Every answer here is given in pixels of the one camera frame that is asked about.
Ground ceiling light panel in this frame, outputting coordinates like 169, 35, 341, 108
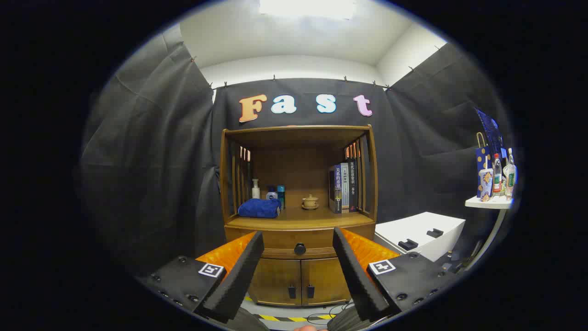
260, 0, 356, 20

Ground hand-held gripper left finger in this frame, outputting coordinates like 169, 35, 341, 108
138, 231, 266, 324

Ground blue folded towel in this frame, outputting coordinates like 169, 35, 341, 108
237, 198, 282, 219

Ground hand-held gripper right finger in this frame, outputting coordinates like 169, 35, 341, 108
333, 227, 460, 322

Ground green label clear bottle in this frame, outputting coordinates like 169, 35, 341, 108
505, 148, 517, 199

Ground blue dotted gift bag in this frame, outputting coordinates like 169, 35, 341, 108
475, 132, 494, 198

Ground white box unit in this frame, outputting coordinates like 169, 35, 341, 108
374, 211, 466, 263

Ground wooden countertop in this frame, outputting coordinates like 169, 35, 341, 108
226, 206, 375, 230

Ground black computer tower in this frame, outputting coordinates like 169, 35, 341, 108
435, 251, 476, 274

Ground wooden drawer with black knob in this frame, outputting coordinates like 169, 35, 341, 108
226, 224, 376, 259

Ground dark blue printed bag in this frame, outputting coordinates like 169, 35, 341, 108
475, 108, 506, 157

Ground wooden cabinet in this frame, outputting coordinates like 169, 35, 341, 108
220, 125, 379, 308

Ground black floor cables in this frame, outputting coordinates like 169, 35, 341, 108
307, 303, 354, 325

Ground wooden cabinet door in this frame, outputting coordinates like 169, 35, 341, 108
248, 258, 302, 306
301, 257, 352, 306

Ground grey and blue book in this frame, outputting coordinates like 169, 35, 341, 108
328, 165, 343, 214

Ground yellow black floor tape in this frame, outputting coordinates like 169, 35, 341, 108
255, 314, 336, 322

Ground white side table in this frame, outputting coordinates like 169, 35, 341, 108
462, 195, 514, 272

